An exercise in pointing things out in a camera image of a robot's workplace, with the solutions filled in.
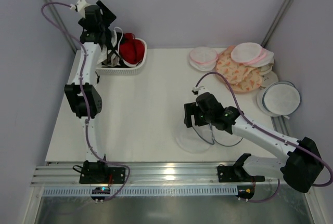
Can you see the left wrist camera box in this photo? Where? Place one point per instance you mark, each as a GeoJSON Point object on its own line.
{"type": "Point", "coordinates": [80, 7]}

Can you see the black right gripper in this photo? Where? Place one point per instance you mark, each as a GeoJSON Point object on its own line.
{"type": "Point", "coordinates": [189, 115]}

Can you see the grey trimmed laundry bag stack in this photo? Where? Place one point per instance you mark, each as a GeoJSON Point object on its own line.
{"type": "Point", "coordinates": [279, 99]}

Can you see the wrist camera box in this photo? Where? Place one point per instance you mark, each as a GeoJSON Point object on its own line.
{"type": "Point", "coordinates": [199, 90]}
{"type": "Point", "coordinates": [80, 7]}

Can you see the white perforated plastic basket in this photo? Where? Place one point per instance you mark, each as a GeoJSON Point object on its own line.
{"type": "Point", "coordinates": [124, 69]}

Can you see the white mesh laundry bag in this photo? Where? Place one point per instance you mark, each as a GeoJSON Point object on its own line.
{"type": "Point", "coordinates": [198, 140]}

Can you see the red bra in basket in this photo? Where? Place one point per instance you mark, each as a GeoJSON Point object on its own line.
{"type": "Point", "coordinates": [131, 50]}

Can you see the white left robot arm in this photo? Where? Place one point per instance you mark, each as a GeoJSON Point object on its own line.
{"type": "Point", "coordinates": [83, 98]}

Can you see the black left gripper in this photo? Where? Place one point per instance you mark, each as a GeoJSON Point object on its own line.
{"type": "Point", "coordinates": [107, 40]}

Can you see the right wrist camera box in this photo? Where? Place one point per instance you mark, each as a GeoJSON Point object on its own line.
{"type": "Point", "coordinates": [199, 90]}

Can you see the grey slotted cable duct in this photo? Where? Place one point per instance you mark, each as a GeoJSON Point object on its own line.
{"type": "Point", "coordinates": [141, 191]}

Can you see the pink trimmed bag left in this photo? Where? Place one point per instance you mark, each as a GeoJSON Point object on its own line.
{"type": "Point", "coordinates": [203, 58]}

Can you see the pink trimmed bag right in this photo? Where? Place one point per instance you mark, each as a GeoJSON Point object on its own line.
{"type": "Point", "coordinates": [252, 54]}

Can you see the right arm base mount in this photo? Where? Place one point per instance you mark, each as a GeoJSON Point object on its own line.
{"type": "Point", "coordinates": [236, 174]}

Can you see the aluminium mounting rail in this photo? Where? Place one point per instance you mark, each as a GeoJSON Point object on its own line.
{"type": "Point", "coordinates": [141, 174]}

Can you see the beige bra in basket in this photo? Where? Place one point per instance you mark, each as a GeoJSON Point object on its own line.
{"type": "Point", "coordinates": [113, 60]}

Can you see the orange floral laundry bag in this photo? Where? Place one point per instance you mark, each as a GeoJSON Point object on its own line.
{"type": "Point", "coordinates": [242, 78]}

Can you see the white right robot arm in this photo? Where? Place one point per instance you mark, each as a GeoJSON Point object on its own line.
{"type": "Point", "coordinates": [297, 162]}

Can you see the white bra in basket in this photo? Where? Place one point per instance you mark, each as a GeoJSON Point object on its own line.
{"type": "Point", "coordinates": [114, 42]}

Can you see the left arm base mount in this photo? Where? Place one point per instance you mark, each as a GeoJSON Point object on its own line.
{"type": "Point", "coordinates": [100, 173]}

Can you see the pink trimmed bag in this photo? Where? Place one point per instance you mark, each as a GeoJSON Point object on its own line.
{"type": "Point", "coordinates": [252, 54]}
{"type": "Point", "coordinates": [203, 58]}

